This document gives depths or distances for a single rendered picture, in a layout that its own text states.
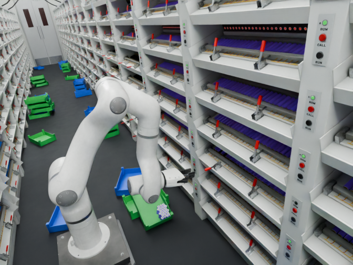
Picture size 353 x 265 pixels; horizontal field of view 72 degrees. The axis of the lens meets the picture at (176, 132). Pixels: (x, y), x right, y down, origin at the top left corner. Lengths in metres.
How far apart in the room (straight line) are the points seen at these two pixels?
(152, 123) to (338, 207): 0.68
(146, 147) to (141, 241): 0.85
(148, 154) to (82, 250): 0.54
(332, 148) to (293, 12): 0.40
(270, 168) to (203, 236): 0.81
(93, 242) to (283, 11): 1.14
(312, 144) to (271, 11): 0.41
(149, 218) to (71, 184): 0.93
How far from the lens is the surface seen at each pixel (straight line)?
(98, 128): 0.91
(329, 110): 0.77
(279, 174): 1.01
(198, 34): 1.26
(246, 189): 1.22
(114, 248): 1.25
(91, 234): 1.21
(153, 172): 1.03
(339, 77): 0.75
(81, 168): 0.97
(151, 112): 0.94
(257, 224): 1.32
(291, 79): 0.82
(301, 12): 0.79
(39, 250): 1.95
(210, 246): 1.64
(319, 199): 0.94
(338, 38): 0.73
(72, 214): 1.11
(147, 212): 1.81
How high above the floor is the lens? 1.29
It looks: 26 degrees down
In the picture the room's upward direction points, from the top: 6 degrees counter-clockwise
